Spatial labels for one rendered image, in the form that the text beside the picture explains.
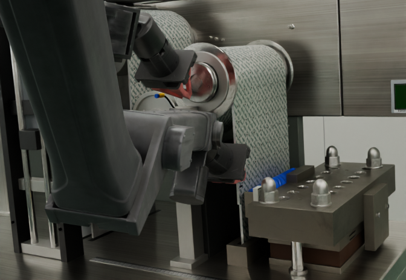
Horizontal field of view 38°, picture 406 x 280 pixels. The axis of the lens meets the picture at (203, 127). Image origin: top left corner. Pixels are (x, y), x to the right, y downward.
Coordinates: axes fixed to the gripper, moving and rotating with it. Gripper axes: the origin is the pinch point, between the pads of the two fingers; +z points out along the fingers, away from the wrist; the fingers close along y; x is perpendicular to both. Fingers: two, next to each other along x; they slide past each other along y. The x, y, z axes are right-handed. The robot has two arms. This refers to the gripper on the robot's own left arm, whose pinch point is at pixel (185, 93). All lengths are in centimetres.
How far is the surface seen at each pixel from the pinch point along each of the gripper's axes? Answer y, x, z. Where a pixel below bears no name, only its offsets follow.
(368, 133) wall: -29, 132, 244
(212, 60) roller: 4.2, 6.7, -1.4
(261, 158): 9.7, -1.9, 19.8
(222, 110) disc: 5.9, -0.2, 4.7
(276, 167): 10.3, -0.2, 26.8
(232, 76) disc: 8.2, 4.6, 0.6
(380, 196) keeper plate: 32.2, -3.1, 28.0
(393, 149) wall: -13, 125, 249
